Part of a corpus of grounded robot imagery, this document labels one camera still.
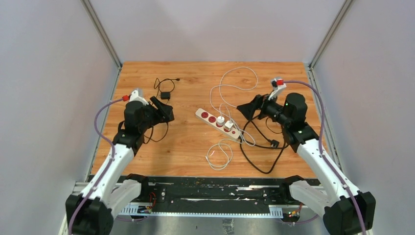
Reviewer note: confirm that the small black adapter with cable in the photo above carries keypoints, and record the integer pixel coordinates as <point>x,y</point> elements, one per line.
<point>164,95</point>

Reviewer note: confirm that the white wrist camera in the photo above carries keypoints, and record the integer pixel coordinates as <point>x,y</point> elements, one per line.
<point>137,95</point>
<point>278,86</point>

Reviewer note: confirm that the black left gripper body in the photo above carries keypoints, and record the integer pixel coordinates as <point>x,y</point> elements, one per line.
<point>152,117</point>

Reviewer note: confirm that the white red power strip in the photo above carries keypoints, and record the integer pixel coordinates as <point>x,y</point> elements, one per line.
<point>210,120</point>

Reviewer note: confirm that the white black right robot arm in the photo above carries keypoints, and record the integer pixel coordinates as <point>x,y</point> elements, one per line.
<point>344,208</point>

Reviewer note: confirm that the black mounting base plate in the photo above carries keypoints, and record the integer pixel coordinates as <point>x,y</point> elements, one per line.
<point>214,195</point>

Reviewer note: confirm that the white round plug adapter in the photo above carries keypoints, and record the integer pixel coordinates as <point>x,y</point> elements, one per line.
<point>220,121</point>

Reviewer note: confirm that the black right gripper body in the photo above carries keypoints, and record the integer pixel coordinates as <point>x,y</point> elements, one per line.
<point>270,108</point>

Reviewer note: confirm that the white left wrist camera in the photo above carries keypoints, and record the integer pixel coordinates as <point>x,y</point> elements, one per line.
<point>137,95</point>

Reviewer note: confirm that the aluminium frame rail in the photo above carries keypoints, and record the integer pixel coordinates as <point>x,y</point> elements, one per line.
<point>324,129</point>

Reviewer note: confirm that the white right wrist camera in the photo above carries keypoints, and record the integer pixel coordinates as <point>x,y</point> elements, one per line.
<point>278,86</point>

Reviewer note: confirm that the white square charger with sticker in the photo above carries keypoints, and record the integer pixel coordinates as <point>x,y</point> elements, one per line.
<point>228,125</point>

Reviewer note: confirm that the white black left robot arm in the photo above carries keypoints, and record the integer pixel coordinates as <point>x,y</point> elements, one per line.
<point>94,210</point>

